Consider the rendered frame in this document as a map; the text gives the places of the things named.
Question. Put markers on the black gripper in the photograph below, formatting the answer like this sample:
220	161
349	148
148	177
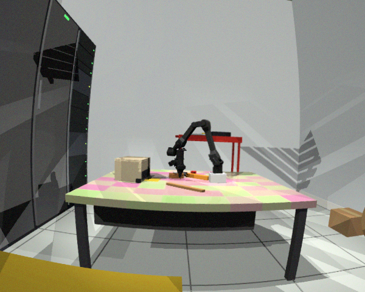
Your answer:
180	167

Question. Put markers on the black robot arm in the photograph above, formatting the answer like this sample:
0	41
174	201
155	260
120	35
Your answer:
181	142

